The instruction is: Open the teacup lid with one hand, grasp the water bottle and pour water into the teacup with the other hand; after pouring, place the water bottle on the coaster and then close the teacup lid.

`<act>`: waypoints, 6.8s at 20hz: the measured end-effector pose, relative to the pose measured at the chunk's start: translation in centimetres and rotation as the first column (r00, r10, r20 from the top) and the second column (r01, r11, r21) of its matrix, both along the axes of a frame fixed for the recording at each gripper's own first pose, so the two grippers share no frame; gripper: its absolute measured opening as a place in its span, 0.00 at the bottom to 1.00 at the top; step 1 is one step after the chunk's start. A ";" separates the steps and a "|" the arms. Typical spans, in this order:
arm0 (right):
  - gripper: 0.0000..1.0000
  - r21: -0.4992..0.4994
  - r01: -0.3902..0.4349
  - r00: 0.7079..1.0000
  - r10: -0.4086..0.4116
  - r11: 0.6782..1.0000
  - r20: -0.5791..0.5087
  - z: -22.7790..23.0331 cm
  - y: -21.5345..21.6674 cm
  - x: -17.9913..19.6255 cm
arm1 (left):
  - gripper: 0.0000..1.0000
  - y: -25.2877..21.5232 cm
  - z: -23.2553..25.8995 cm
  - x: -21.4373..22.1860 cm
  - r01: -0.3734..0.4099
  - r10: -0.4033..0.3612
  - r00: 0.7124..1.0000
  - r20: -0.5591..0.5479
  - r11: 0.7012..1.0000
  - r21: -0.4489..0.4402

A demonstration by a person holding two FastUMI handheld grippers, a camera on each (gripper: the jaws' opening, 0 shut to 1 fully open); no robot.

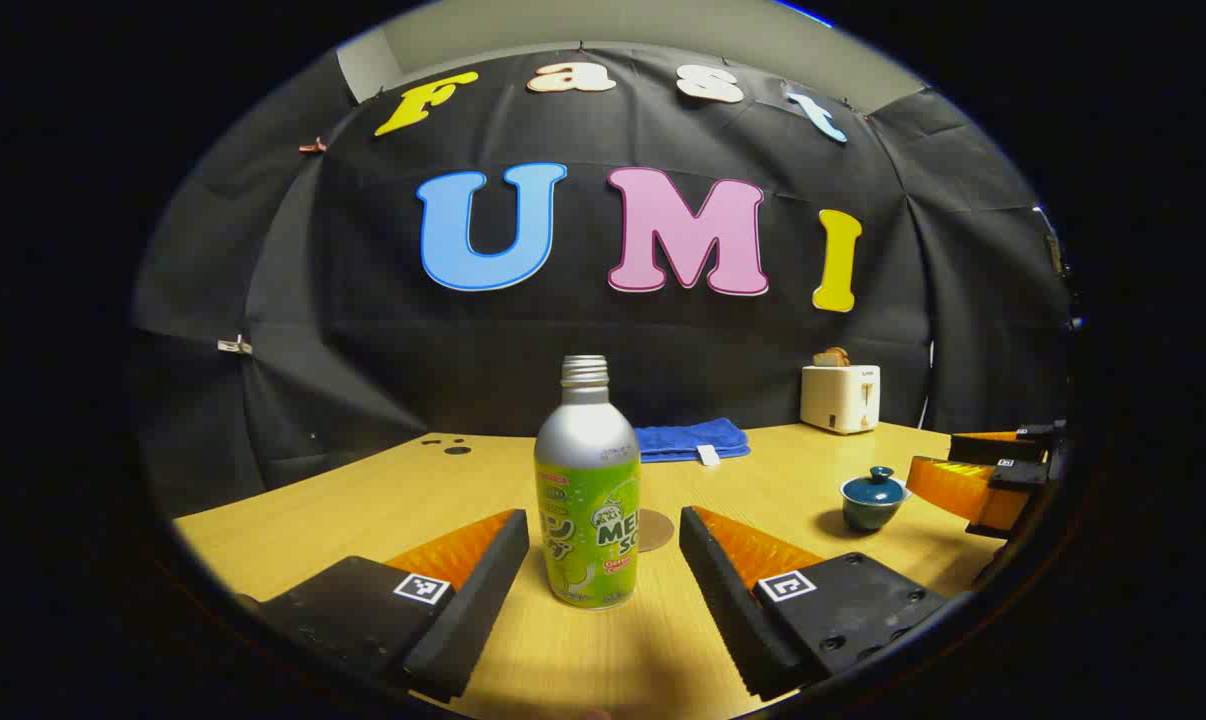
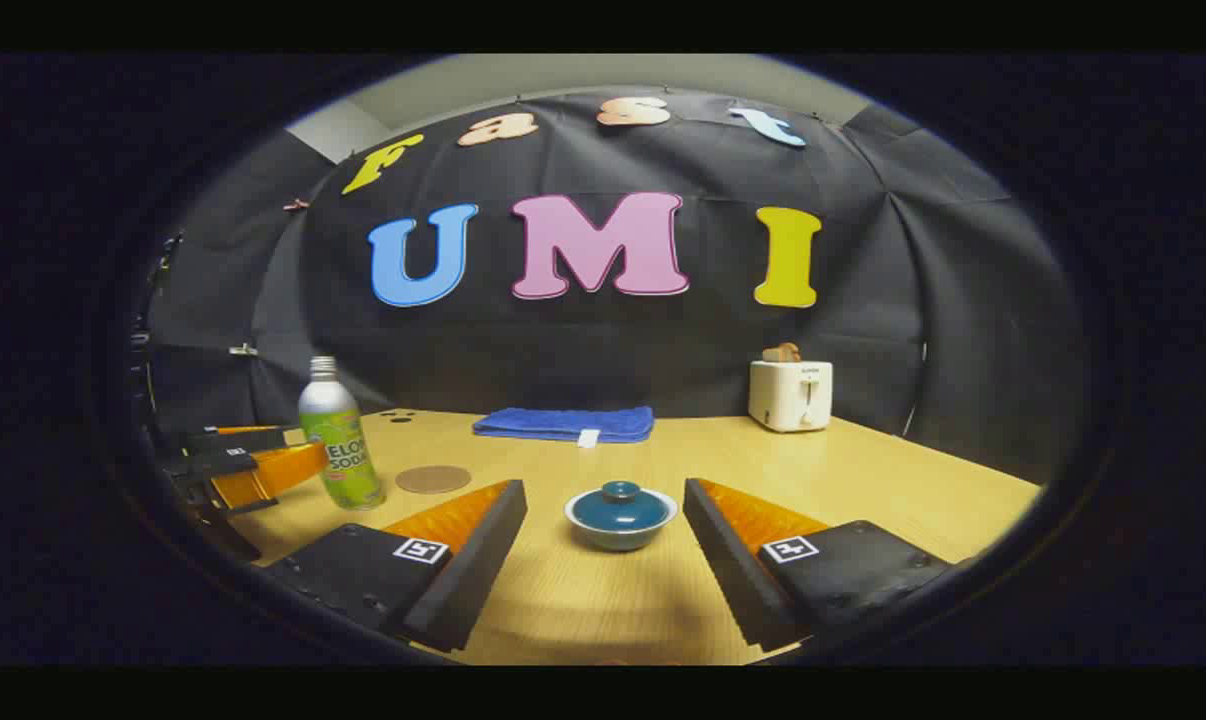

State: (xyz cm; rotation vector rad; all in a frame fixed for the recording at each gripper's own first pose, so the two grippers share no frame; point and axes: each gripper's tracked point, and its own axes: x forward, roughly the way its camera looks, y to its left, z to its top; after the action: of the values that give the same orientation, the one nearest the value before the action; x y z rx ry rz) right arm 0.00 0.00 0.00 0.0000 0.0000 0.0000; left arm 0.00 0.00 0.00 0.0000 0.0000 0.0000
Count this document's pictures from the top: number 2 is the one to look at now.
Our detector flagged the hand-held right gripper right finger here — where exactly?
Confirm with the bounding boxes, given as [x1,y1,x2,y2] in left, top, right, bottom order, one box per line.
[683,477,954,653]

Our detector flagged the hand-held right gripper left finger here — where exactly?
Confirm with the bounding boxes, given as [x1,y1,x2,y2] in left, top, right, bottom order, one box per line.
[263,480,529,653]

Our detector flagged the round brown coaster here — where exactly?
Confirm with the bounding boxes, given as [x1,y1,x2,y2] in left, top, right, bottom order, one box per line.
[395,465,472,495]

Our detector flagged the blue teacup lid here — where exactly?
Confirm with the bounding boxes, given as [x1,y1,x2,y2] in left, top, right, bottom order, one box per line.
[571,481,670,533]

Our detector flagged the black backdrop cloth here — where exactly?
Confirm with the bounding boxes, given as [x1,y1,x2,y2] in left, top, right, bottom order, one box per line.
[143,88,1094,486]

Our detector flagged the blue teacup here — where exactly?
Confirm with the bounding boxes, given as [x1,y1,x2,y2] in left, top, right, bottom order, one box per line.
[564,488,680,552]

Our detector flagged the green label silver water bottle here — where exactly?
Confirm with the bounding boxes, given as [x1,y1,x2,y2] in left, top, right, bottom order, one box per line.
[297,356,387,511]

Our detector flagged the folded blue towel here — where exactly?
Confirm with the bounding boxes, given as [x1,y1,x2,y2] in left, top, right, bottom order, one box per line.
[472,406,655,448]

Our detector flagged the white toaster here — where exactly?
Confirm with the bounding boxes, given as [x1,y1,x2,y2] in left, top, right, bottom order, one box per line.
[748,360,834,433]

